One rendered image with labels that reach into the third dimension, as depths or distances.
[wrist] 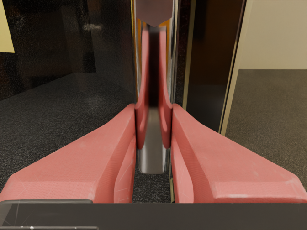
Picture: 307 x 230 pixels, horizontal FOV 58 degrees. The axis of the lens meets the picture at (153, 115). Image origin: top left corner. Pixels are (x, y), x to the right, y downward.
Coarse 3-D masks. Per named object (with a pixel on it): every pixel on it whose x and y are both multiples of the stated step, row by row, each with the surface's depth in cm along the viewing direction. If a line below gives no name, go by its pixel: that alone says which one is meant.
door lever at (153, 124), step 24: (144, 0) 8; (168, 0) 8; (144, 24) 9; (168, 24) 9; (144, 48) 10; (168, 48) 10; (144, 72) 10; (168, 72) 10; (144, 96) 11; (168, 96) 11; (144, 120) 11; (168, 120) 12; (144, 144) 12; (168, 144) 12; (144, 168) 13; (168, 168) 13
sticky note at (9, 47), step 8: (0, 0) 13; (0, 8) 14; (0, 16) 14; (0, 24) 14; (0, 32) 14; (8, 32) 14; (0, 40) 15; (8, 40) 15; (0, 48) 15; (8, 48) 15
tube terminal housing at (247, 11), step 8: (248, 0) 15; (248, 8) 15; (248, 16) 15; (240, 40) 16; (240, 48) 16; (240, 56) 16; (232, 80) 17; (232, 88) 18; (232, 96) 18; (224, 120) 19; (224, 128) 20
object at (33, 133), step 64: (64, 0) 13; (128, 0) 13; (192, 0) 13; (0, 64) 15; (64, 64) 15; (128, 64) 15; (192, 64) 15; (0, 128) 18; (64, 128) 18; (0, 192) 22
